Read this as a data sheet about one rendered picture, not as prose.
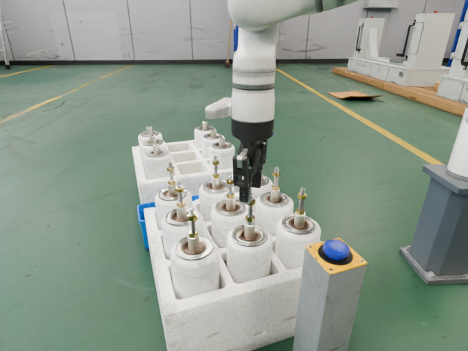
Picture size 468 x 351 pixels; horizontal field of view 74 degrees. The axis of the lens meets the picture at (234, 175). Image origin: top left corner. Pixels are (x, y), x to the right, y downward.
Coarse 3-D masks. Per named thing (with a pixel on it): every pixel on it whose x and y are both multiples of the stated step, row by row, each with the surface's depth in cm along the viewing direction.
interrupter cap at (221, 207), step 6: (216, 204) 75; (222, 204) 76; (240, 204) 76; (216, 210) 73; (222, 210) 73; (228, 210) 74; (234, 210) 74; (240, 210) 73; (228, 216) 71; (234, 216) 71
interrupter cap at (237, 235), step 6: (234, 228) 66; (240, 228) 66; (258, 228) 66; (234, 234) 64; (240, 234) 65; (258, 234) 65; (264, 234) 64; (234, 240) 63; (240, 240) 63; (246, 240) 63; (252, 240) 63; (258, 240) 62; (264, 240) 62; (246, 246) 61; (252, 246) 61
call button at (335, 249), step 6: (330, 240) 50; (336, 240) 50; (324, 246) 49; (330, 246) 49; (336, 246) 49; (342, 246) 49; (330, 252) 48; (336, 252) 48; (342, 252) 48; (348, 252) 48; (336, 258) 48; (342, 258) 48
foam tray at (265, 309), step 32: (160, 256) 69; (224, 256) 71; (160, 288) 61; (224, 288) 61; (256, 288) 61; (288, 288) 64; (192, 320) 58; (224, 320) 61; (256, 320) 64; (288, 320) 68
